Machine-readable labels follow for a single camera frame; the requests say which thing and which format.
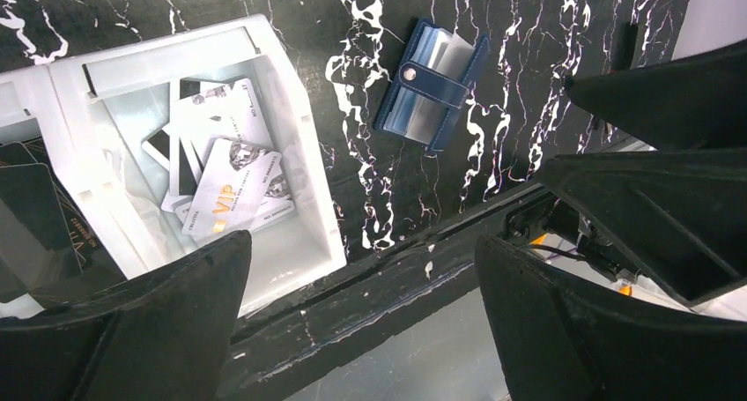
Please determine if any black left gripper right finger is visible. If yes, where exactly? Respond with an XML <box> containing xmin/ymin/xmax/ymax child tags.
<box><xmin>475</xmin><ymin>235</ymin><xmax>746</xmax><ymax>400</ymax></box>

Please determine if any silver VIP card upper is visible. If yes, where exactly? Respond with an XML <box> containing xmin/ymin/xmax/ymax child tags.
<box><xmin>174</xmin><ymin>78</ymin><xmax>273</xmax><ymax>160</ymax></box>

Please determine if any black chip card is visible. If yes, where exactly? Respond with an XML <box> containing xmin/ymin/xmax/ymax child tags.
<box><xmin>1</xmin><ymin>142</ymin><xmax>92</xmax><ymax>306</ymax></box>

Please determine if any blue leather card holder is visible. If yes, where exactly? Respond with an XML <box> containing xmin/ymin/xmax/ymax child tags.
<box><xmin>373</xmin><ymin>18</ymin><xmax>490</xmax><ymax>152</ymax></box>

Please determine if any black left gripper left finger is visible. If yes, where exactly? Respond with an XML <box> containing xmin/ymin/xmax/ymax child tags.
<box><xmin>1</xmin><ymin>231</ymin><xmax>252</xmax><ymax>400</ymax></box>

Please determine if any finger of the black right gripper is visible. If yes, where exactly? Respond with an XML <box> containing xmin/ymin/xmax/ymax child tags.
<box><xmin>565</xmin><ymin>41</ymin><xmax>746</xmax><ymax>151</ymax></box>
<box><xmin>534</xmin><ymin>148</ymin><xmax>746</xmax><ymax>307</ymax></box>

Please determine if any aluminium frame rail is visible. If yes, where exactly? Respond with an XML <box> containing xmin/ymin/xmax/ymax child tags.
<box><xmin>218</xmin><ymin>136</ymin><xmax>552</xmax><ymax>400</ymax></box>

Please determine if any white divided plastic tray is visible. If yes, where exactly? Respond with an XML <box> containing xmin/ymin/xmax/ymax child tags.
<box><xmin>1</xmin><ymin>15</ymin><xmax>346</xmax><ymax>317</ymax></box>

